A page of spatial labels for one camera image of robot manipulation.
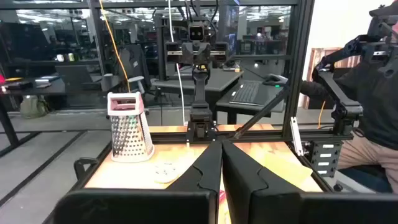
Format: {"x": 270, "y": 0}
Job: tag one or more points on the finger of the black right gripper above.
{"x": 189, "y": 52}
{"x": 204, "y": 52}

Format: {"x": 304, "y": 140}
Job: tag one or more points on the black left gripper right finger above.
{"x": 280, "y": 208}

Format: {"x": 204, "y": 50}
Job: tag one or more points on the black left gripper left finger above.
{"x": 140, "y": 205}

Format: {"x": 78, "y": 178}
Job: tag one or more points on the toy donut blue frosting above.
{"x": 164, "y": 172}

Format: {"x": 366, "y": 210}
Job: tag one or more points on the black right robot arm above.
{"x": 200, "y": 93}

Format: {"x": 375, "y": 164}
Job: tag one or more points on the grey office chair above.
{"x": 133, "y": 62}

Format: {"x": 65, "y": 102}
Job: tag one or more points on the black office desk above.
{"x": 62, "y": 88}

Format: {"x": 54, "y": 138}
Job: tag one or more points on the dark grey desk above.
{"x": 224, "y": 79}

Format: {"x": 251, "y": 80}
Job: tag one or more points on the black keyboard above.
{"x": 247, "y": 93}

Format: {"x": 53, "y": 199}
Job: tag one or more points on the black hub white labels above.
{"x": 317, "y": 158}

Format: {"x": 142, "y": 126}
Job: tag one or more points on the black computer mouse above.
{"x": 273, "y": 80}

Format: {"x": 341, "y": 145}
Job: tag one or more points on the dark desk with keyboard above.
{"x": 270, "y": 96}

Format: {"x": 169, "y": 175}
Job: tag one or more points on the blue chair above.
{"x": 363, "y": 179}

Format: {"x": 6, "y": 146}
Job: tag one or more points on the green cup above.
{"x": 71, "y": 57}

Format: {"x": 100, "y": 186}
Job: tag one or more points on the white cup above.
{"x": 60, "y": 58}

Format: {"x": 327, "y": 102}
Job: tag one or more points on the person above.
{"x": 373, "y": 102}

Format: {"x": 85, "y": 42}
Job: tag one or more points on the olive backpack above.
{"x": 34, "y": 107}

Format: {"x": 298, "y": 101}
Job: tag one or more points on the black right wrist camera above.
{"x": 196, "y": 33}

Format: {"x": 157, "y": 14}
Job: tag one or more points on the black aluminium table frame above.
{"x": 264, "y": 136}

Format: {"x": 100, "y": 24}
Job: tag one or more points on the black glass partition frame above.
{"x": 97, "y": 37}

